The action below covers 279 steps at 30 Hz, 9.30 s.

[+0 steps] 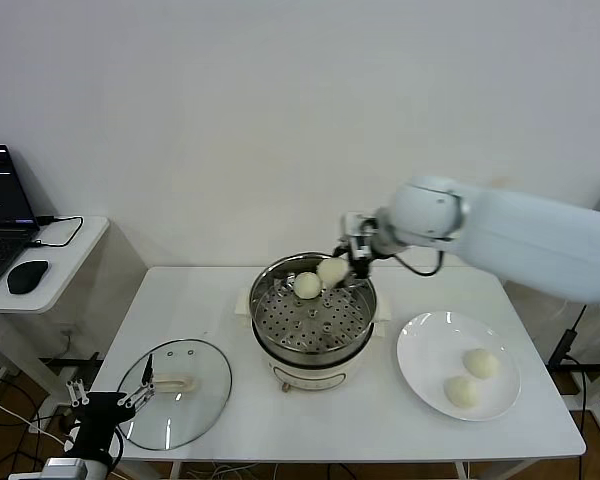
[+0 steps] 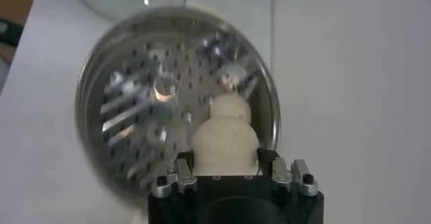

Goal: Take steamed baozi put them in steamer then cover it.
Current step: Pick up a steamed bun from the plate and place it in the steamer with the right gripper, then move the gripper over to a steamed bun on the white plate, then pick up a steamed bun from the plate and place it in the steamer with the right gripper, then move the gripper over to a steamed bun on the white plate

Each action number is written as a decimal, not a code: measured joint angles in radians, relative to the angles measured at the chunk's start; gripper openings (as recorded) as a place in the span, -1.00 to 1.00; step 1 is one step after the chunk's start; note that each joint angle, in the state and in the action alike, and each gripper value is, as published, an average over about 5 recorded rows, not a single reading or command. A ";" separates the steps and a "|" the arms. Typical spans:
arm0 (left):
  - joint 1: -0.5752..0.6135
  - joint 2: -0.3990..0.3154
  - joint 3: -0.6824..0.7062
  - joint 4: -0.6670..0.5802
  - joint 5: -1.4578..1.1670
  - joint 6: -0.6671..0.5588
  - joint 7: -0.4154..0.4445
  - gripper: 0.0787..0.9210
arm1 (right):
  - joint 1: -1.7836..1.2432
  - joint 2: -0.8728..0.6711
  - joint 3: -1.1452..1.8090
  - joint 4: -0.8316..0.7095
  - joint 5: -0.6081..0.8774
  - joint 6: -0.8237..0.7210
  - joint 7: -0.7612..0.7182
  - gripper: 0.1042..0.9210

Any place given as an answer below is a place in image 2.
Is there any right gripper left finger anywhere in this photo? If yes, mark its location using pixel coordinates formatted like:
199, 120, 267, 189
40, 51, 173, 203
151, 151, 198, 198

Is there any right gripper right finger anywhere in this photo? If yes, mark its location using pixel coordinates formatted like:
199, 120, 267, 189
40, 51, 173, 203
257, 147, 319, 197

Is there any white steamed baozi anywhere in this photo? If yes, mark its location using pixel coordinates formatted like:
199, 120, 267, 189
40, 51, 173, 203
191, 116, 260, 176
209, 92, 253, 125

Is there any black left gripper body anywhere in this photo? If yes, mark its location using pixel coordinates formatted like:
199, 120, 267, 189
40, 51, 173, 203
0, 18, 24, 46

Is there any perforated steel steamer basket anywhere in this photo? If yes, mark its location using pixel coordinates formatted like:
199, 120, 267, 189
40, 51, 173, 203
74, 5, 281, 209

